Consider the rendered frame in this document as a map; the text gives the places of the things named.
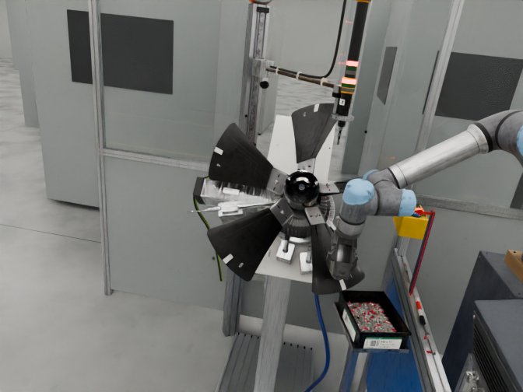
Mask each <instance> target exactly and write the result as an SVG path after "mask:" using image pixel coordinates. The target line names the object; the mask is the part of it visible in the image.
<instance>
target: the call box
mask: <svg viewBox="0 0 523 392"><path fill-rule="evenodd" d="M428 220H429V219H428V218H427V217H423V216H421V215H420V216H414V215H411V216H400V217H398V216H394V218H393V221H394V224H395V228H396V230H397V233H398V235H399V236H405V237H410V238H415V239H420V240H422V239H423V237H424V233H425V231H426V226H427V223H428Z"/></svg>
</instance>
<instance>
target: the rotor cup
mask: <svg viewBox="0 0 523 392"><path fill-rule="evenodd" d="M300 184H303V185H304V186H305V188H304V189H303V190H300V189H299V185H300ZM319 191H320V184H319V182H318V179H317V177H316V176H315V175H314V174H312V173H310V172H307V171H305V170H299V171H296V172H293V173H291V174H290V175H289V176H288V177H287V178H286V180H285V183H284V192H283V195H281V197H282V196H283V198H284V199H285V200H286V202H287V204H288V205H289V206H290V208H291V209H292V211H293V213H294V214H293V217H296V218H306V217H305V215H304V214H303V212H302V209H305V208H310V207H319V206H320V204H321V195H320V193H319ZM288 199H289V200H290V203H289V202H288ZM309 203H311V205H310V206H309Z"/></svg>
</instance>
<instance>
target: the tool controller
mask: <svg viewBox="0 0 523 392"><path fill-rule="evenodd" d="M465 379H466V382H467V383H476V385H477V387H472V388H471V392H523V299H503V300H476V301H475V302H474V310H473V348H472V371H465Z"/></svg>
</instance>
